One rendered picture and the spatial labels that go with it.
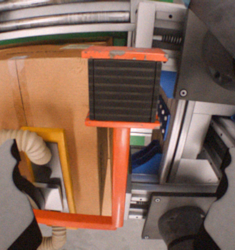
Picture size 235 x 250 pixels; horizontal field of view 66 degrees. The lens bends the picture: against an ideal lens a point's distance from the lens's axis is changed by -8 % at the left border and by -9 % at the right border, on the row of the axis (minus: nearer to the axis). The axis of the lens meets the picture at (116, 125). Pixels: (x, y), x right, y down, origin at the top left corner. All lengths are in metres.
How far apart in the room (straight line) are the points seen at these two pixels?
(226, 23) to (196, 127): 0.39
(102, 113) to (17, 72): 0.36
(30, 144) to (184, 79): 0.31
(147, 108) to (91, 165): 0.42
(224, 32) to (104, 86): 0.13
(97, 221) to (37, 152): 0.17
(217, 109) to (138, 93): 0.37
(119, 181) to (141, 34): 0.28
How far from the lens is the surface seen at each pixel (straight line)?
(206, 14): 0.20
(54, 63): 0.50
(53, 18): 0.91
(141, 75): 0.20
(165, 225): 0.60
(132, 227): 2.55
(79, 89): 0.49
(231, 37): 0.21
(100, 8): 0.93
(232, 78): 0.35
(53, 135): 0.41
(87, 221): 0.38
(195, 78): 0.40
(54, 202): 0.50
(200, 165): 0.64
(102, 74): 0.20
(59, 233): 0.59
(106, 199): 1.31
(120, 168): 0.27
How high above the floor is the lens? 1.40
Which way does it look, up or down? 62 degrees down
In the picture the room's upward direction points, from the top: 175 degrees counter-clockwise
